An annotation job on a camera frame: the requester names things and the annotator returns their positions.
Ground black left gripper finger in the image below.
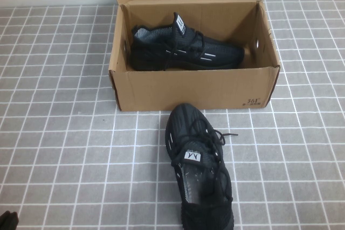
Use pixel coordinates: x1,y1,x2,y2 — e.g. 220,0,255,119
0,206,10,230
9,204,19,230

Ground black knit sneaker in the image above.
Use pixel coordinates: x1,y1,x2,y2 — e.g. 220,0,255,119
131,12,245,71
166,102,240,230

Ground brown cardboard shoe box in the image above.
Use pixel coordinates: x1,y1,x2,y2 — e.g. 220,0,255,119
108,0,281,112

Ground grey checked tablecloth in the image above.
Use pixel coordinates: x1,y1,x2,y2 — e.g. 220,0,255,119
0,0,345,230

